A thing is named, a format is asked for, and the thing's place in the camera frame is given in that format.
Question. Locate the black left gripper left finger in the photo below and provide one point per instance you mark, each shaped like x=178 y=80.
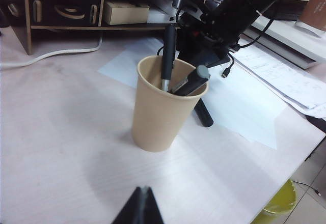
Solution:
x=130 y=211

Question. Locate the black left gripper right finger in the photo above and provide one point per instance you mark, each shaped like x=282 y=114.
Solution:
x=150 y=211

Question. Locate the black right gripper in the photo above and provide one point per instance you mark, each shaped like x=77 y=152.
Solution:
x=219 y=23

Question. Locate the thick black marker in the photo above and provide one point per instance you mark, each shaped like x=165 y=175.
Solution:
x=205 y=117

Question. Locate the beige paper cup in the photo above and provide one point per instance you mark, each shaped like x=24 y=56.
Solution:
x=158 y=122

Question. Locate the grey-capped black pen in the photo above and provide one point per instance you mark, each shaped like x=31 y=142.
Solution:
x=193 y=81

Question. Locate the black pen with silver tip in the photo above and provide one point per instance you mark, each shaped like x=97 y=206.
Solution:
x=168 y=56

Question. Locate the flat white box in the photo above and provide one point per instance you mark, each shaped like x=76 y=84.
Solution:
x=158 y=16

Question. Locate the blank white paper sheet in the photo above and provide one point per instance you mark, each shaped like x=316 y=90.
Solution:
x=242 y=112

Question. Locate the white flat tray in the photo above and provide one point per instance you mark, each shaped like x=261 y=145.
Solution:
x=280 y=38

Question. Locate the printed paper stack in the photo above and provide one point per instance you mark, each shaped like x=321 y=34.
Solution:
x=280 y=81

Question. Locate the beige cardboard box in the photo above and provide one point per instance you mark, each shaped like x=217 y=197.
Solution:
x=122 y=14

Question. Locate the brown cardboard box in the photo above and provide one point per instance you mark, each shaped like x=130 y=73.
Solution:
x=314 y=7

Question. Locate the yellow waste bin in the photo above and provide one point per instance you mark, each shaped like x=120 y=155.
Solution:
x=280 y=203

